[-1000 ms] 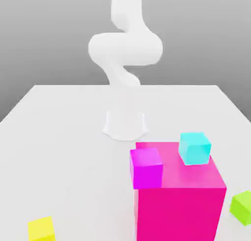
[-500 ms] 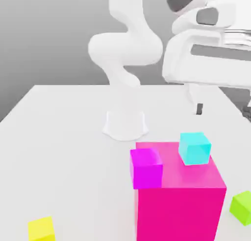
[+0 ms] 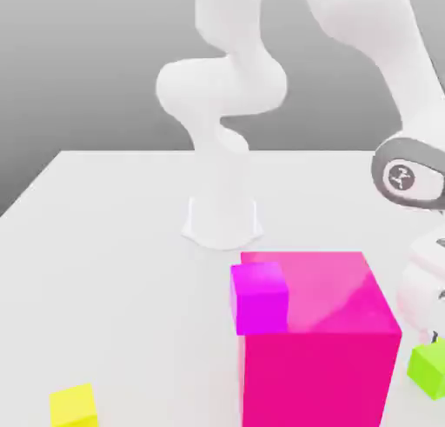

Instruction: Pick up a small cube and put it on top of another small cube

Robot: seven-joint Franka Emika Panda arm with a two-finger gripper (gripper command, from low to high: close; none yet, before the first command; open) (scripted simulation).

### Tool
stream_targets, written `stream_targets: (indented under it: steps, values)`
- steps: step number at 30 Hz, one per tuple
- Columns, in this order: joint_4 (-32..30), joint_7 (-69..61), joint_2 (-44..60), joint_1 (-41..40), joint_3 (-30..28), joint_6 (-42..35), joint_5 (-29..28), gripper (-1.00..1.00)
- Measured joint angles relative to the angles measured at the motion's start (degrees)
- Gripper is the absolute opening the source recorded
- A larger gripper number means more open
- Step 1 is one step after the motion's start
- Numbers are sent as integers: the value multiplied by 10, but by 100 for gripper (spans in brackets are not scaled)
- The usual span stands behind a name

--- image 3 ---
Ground large pink box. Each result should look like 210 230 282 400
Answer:
239 251 403 427

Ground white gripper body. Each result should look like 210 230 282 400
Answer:
396 262 445 340

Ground small green cube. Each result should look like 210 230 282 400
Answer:
406 337 445 401

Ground small yellow cube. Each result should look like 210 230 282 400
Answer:
49 383 99 427

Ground small magenta cube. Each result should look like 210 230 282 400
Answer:
229 262 290 337

